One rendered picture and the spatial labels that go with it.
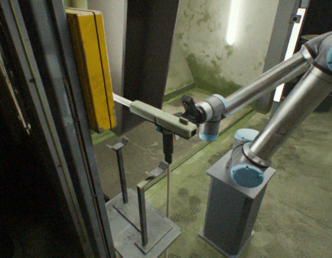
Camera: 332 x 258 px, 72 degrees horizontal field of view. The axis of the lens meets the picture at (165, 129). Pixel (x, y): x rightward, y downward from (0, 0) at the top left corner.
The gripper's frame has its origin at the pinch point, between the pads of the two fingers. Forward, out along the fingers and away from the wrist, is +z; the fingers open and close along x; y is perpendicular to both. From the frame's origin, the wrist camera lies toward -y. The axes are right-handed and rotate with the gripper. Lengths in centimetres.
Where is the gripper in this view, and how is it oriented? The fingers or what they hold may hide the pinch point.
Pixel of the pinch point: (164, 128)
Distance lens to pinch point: 83.1
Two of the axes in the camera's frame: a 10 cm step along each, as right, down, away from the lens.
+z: -6.8, 3.8, -6.2
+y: -0.1, 8.5, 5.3
